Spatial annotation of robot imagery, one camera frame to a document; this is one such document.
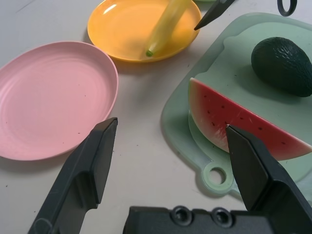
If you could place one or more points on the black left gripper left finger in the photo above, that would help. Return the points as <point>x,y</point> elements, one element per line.
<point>85,170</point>

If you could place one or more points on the pink plastic plate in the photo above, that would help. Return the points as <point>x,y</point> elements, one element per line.
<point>48,97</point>

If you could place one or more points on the yellow toy banana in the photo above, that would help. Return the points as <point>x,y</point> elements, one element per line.
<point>163,29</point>

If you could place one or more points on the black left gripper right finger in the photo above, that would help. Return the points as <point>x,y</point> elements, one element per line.
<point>258,170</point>

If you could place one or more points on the dark green toy avocado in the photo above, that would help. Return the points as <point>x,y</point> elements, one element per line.
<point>280,63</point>

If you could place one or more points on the green silicone cutting mat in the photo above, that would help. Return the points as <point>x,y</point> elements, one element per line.
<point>231,61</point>

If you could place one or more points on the red toy watermelon slice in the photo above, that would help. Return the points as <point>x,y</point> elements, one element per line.
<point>219,104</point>

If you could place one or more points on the yellow plastic plate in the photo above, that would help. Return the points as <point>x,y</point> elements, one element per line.
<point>117,29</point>

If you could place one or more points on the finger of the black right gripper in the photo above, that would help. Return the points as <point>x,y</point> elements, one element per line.
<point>212,12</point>

